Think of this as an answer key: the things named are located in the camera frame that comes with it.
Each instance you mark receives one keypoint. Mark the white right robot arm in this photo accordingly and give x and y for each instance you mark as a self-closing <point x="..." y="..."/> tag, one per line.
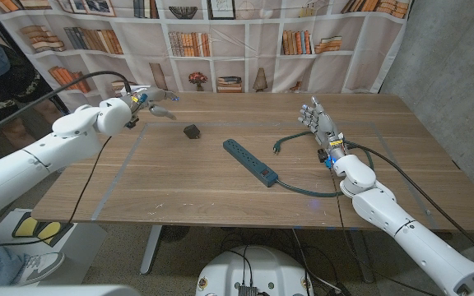
<point x="381" y="205"/>

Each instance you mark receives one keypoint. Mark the white outlet box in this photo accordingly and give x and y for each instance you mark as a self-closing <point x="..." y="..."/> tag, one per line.
<point x="140" y="88"/>

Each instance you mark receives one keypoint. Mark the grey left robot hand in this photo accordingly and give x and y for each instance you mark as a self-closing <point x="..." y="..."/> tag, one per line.
<point x="150" y="96"/>

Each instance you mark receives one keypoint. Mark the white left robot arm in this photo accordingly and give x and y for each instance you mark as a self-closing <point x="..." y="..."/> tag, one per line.
<point x="35" y="164"/>

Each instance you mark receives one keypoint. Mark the grey tape outline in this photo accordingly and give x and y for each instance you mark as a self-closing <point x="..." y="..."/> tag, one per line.
<point x="270" y="122"/>

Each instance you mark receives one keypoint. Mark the yellow and black foot pedal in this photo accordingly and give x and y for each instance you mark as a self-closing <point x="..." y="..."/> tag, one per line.
<point x="35" y="228"/>

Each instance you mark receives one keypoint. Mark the white robot torso base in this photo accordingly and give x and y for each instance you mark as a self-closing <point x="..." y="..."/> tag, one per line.
<point x="261" y="271"/>

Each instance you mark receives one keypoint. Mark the seated person in jeans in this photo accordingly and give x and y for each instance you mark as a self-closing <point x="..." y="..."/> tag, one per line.
<point x="35" y="267"/>

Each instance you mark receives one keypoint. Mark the printed bookshelf backdrop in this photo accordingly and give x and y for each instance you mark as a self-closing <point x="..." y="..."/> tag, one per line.
<point x="241" y="53"/>

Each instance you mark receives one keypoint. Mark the black power adapter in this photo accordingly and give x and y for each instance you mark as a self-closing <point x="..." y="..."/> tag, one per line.
<point x="191" y="131"/>

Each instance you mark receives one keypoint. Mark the green power strip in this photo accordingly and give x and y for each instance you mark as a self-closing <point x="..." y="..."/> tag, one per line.
<point x="249" y="161"/>

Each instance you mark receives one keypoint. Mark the white floor board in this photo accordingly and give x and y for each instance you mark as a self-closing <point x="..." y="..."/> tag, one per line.
<point x="85" y="246"/>

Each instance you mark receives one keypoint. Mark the grey table leg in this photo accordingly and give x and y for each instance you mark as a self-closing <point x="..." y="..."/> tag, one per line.
<point x="362" y="259"/>
<point x="151" y="251"/>

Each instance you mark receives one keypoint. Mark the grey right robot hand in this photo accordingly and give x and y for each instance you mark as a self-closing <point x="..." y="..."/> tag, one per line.
<point x="323" y="125"/>

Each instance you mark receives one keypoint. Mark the black round floor fan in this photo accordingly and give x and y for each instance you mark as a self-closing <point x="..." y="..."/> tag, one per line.
<point x="175" y="233"/>

